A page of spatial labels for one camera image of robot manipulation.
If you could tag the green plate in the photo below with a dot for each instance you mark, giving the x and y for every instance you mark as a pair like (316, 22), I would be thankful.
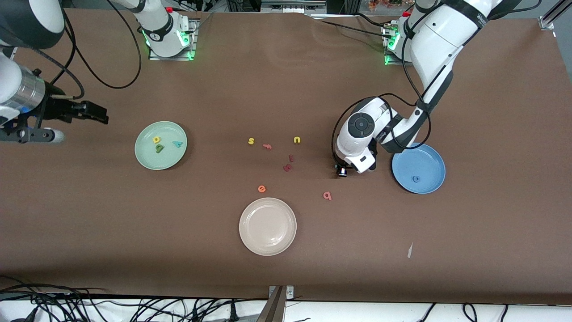
(167, 158)

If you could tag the white paper scrap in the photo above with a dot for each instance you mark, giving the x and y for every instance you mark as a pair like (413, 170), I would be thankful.
(410, 250)

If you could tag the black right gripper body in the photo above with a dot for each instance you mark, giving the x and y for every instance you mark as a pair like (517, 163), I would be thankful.
(57, 108)

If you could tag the aluminium profile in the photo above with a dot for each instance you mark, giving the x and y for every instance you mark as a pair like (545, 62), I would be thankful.
(547, 21)

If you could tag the brown table cover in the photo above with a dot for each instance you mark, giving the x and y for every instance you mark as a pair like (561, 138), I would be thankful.
(286, 89)

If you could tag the blue plate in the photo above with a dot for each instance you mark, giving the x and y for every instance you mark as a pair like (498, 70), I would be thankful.
(424, 170)

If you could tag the small grey metal bracket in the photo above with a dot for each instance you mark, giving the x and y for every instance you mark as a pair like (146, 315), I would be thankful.
(289, 293)

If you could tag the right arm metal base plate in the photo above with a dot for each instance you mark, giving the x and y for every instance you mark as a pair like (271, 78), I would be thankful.
(193, 38)

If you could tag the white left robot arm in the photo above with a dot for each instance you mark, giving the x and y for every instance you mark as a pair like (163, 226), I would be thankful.
(435, 44)

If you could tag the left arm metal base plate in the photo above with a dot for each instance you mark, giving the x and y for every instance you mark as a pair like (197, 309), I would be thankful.
(387, 61)

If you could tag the orange flower decoration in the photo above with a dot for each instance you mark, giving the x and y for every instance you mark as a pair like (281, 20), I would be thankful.
(384, 3)

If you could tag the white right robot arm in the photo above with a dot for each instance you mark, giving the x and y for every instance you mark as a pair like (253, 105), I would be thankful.
(163, 33)

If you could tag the grey angled bar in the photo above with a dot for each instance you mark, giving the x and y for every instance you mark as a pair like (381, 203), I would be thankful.
(273, 308)

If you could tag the beige plate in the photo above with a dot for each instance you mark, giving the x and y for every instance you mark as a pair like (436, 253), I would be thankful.
(267, 226)

